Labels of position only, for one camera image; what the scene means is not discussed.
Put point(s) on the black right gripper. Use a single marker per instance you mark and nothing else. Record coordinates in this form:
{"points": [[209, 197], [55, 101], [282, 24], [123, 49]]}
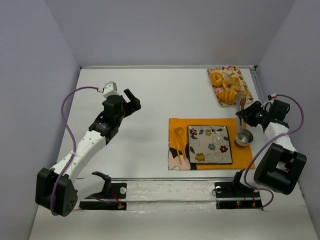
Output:
{"points": [[249, 114]]}

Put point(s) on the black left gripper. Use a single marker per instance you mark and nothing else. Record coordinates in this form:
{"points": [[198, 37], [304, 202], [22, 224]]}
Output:
{"points": [[127, 105]]}

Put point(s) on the green-speckled bread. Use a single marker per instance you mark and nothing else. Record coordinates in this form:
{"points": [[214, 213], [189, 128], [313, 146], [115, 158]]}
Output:
{"points": [[246, 96]]}

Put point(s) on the striped croissant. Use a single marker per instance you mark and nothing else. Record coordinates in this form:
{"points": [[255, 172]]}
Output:
{"points": [[226, 97]]}

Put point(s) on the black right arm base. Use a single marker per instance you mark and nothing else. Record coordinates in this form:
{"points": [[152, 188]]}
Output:
{"points": [[230, 196]]}

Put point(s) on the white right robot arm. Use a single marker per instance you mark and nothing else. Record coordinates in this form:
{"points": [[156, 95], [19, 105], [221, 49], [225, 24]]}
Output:
{"points": [[281, 165]]}

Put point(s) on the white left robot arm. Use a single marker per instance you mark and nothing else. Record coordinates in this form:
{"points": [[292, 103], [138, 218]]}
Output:
{"points": [[58, 188]]}

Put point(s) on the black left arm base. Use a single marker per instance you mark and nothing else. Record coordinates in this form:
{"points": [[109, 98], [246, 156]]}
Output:
{"points": [[105, 197]]}

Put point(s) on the floral bread tray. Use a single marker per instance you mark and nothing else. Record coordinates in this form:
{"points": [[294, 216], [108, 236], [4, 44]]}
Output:
{"points": [[231, 70]]}

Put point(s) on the small metal cup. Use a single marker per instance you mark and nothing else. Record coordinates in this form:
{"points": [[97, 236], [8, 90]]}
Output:
{"points": [[243, 138]]}

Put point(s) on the square floral plate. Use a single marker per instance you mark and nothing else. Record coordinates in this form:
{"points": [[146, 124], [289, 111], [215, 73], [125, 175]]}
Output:
{"points": [[209, 144]]}

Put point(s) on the round orange bun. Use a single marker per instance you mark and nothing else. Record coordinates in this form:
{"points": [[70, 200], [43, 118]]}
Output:
{"points": [[216, 79]]}

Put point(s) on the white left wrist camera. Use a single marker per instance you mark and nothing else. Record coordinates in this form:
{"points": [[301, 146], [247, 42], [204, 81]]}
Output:
{"points": [[110, 89]]}

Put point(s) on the ring-shaped pastry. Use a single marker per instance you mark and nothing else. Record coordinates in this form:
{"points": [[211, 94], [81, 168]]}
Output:
{"points": [[231, 83]]}

